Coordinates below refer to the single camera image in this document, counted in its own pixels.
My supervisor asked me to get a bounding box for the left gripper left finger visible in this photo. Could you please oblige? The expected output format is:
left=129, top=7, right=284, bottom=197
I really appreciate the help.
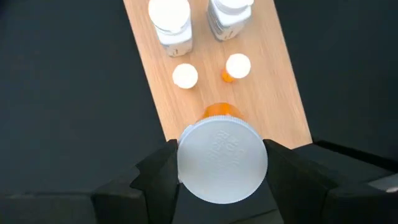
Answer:
left=91, top=139, right=180, bottom=224

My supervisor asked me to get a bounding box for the wooden shelf black metal frame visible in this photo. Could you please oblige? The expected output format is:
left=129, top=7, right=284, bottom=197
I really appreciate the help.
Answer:
left=123, top=0, right=313, bottom=150

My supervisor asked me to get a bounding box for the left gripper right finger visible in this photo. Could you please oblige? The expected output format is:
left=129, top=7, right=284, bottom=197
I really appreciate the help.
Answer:
left=263, top=139, right=338, bottom=224

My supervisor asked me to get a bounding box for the small amber pill bottle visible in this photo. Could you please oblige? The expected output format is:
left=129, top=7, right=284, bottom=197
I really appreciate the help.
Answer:
left=172, top=63, right=199, bottom=90

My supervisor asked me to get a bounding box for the large amber pill bottle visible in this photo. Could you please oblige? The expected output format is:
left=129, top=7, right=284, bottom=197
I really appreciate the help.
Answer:
left=176, top=102, right=269, bottom=205

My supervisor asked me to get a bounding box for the white bottle blue label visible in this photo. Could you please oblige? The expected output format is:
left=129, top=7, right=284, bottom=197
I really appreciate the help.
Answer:
left=147, top=0, right=193, bottom=58
left=206, top=0, right=255, bottom=42

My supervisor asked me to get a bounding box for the small white cap front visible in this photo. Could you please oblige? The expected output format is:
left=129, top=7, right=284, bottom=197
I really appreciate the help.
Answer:
left=221, top=53, right=252, bottom=83

